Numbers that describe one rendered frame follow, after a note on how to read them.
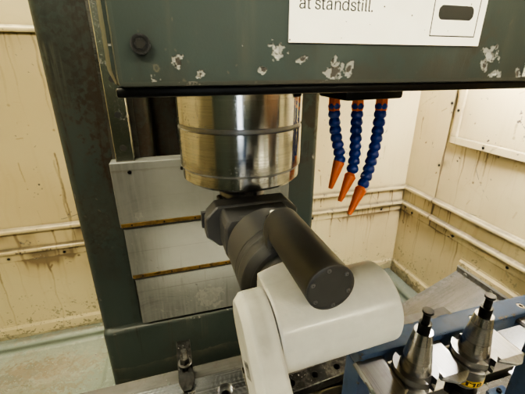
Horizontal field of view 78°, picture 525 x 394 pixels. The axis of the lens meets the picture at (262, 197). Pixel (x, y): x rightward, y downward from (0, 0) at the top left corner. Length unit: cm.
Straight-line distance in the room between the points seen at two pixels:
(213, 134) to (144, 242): 64
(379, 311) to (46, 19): 86
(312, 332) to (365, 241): 153
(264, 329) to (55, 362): 141
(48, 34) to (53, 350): 119
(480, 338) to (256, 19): 54
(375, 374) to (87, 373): 116
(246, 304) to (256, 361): 4
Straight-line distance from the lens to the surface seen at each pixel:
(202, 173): 39
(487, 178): 144
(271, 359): 24
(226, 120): 36
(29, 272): 155
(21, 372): 164
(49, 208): 140
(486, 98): 143
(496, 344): 70
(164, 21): 22
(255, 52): 23
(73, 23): 91
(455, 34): 31
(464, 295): 151
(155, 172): 88
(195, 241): 98
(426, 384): 57
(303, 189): 104
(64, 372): 156
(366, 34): 26
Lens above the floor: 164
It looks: 22 degrees down
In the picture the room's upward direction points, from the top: straight up
